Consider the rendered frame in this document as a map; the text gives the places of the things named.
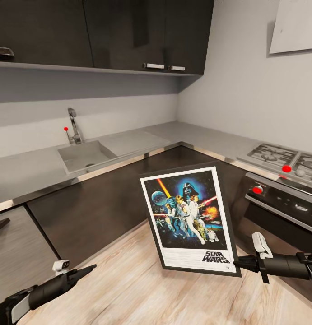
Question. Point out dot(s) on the poster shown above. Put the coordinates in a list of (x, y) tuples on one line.
[(189, 216)]

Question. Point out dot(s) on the burner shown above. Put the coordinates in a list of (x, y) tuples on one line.
[(284, 160)]

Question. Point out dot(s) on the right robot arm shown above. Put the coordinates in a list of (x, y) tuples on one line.
[(291, 266)]

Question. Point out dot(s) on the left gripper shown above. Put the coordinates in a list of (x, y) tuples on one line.
[(64, 282)]

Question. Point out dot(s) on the oven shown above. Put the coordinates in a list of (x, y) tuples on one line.
[(282, 214)]

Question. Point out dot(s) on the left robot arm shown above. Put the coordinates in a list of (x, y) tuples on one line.
[(17, 305)]

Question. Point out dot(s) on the range hood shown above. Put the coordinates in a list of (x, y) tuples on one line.
[(293, 26)]

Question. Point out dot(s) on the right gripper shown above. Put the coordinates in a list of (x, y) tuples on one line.
[(277, 265)]

